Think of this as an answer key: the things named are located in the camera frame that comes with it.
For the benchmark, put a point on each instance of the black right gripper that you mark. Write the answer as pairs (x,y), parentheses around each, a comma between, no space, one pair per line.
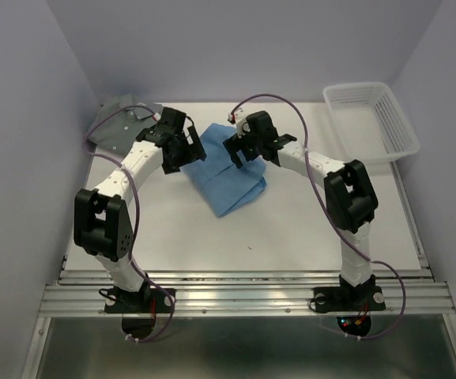
(232,144)

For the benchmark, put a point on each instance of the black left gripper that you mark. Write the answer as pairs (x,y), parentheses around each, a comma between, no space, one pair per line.
(194,153)

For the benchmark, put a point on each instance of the light blue long sleeve shirt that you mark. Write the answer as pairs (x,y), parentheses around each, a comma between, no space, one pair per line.
(223,186)

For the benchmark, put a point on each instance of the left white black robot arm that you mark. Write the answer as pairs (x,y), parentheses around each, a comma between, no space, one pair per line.
(103,227)

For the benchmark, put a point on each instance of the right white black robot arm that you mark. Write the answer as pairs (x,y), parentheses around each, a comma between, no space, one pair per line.
(349,203)

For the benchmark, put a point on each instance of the folded grey button shirt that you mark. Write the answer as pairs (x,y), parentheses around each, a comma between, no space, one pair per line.
(120,120)

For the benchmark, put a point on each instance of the white plastic mesh basket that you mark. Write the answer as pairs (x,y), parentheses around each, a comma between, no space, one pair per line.
(370,123)

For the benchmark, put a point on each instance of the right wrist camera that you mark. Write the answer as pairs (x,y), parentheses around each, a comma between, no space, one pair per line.
(257,124)

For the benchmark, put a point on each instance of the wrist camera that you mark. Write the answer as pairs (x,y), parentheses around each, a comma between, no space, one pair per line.
(257,124)
(173,121)

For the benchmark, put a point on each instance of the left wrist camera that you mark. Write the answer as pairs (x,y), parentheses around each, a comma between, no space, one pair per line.
(173,121)

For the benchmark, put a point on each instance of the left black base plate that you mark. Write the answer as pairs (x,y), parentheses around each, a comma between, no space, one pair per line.
(151,300)

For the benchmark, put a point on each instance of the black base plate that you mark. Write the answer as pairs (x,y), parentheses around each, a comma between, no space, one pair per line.
(342,300)
(151,300)

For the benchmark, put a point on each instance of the aluminium mounting rail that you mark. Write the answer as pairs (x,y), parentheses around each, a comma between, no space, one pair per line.
(244,294)

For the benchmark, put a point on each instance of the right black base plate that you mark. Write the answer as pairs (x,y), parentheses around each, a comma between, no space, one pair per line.
(342,300)

